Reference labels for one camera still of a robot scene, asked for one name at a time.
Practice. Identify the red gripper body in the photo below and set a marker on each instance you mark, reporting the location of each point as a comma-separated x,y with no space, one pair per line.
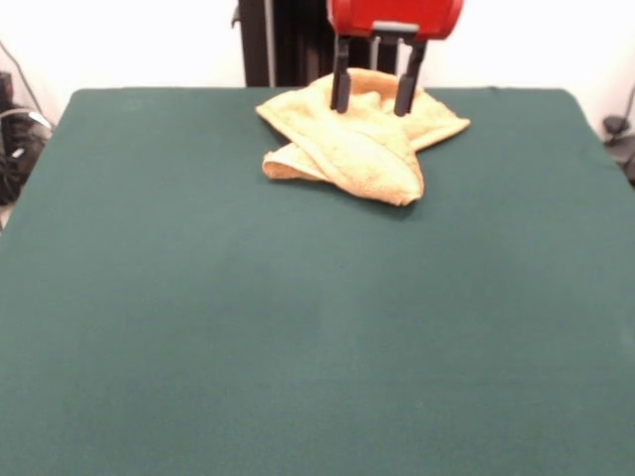
397,12

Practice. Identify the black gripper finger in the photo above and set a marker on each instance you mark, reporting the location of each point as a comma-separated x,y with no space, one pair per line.
341,89
404,94

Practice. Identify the yellow terry towel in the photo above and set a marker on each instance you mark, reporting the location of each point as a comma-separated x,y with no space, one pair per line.
357,149

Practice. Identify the dark green table cloth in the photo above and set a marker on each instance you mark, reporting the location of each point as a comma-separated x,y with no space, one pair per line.
149,347

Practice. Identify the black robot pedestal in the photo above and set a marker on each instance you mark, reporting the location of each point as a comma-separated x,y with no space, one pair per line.
288,49

